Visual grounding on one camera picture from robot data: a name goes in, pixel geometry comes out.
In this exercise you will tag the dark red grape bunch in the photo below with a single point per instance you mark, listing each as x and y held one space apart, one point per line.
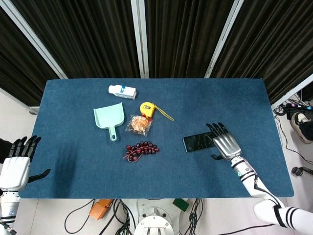
140 150

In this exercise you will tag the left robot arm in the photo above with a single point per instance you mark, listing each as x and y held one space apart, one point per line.
8 208

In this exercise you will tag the yellow tape measure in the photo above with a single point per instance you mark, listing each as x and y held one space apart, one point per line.
147 109

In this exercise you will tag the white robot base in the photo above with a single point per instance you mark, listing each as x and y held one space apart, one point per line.
154 219

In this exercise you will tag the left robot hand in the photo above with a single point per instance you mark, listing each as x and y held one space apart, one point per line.
15 169

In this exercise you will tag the wrapped orange pastry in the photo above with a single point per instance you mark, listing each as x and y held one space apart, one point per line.
138 124

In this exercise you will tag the white medicine bottle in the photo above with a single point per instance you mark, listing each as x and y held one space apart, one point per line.
122 91

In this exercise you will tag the black and white shoe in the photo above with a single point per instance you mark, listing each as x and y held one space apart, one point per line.
301 126

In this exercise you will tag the orange box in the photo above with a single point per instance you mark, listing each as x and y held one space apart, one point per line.
100 208

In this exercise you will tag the mint green dustpan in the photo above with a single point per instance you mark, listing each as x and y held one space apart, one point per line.
108 116

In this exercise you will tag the black caster wheel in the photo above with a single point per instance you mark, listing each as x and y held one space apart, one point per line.
296 170

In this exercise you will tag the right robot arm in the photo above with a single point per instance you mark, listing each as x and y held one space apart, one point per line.
266 195

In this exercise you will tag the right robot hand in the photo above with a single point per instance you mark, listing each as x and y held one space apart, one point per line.
226 144

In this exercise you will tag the green block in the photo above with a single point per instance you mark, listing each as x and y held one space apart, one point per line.
180 204

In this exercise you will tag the black smartphone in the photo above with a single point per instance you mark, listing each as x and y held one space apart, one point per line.
197 143

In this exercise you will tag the grey metal frame post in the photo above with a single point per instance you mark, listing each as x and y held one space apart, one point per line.
140 39
223 39
31 40

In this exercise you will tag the blue table cloth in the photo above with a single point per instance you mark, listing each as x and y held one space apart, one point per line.
151 156

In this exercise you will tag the black pleated curtain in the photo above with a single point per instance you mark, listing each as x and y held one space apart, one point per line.
156 36

